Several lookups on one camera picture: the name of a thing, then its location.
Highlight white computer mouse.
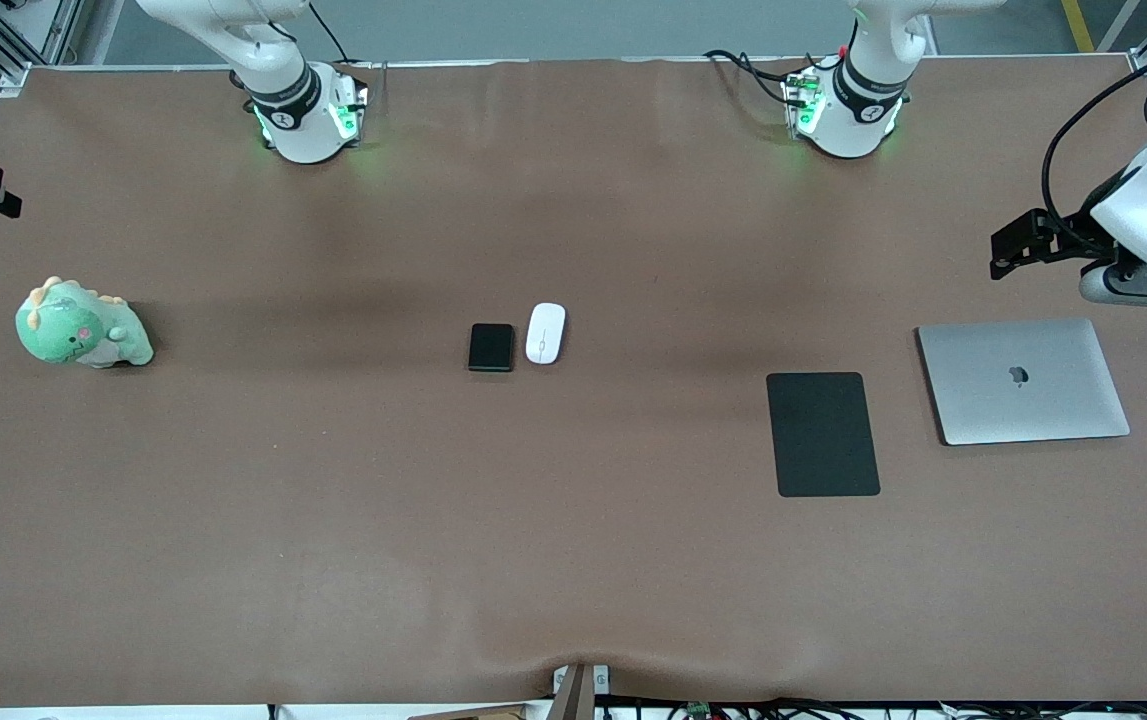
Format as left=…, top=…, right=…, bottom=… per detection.
left=525, top=302, right=567, bottom=366

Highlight black phone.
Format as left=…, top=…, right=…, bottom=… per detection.
left=468, top=322, right=516, bottom=374

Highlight black mouse pad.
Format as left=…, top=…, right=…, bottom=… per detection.
left=766, top=372, right=881, bottom=498

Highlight silver laptop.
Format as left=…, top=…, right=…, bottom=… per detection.
left=915, top=318, right=1131, bottom=447

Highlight green dinosaur plush toy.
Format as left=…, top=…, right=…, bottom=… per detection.
left=15, top=276, right=155, bottom=369

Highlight brown table cover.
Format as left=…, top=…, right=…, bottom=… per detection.
left=0, top=55, right=1147, bottom=707

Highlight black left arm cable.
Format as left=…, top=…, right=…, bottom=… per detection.
left=1040, top=52, right=1147, bottom=256

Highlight black left base cable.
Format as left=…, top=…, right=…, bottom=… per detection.
left=703, top=45, right=849, bottom=107

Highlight black base cable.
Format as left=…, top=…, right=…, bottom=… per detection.
left=703, top=45, right=849, bottom=107
left=307, top=0, right=356, bottom=65

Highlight black right base cable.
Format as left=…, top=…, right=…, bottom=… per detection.
left=307, top=0, right=356, bottom=65

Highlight metal table edge bracket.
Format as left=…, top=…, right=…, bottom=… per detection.
left=551, top=662, right=611, bottom=720

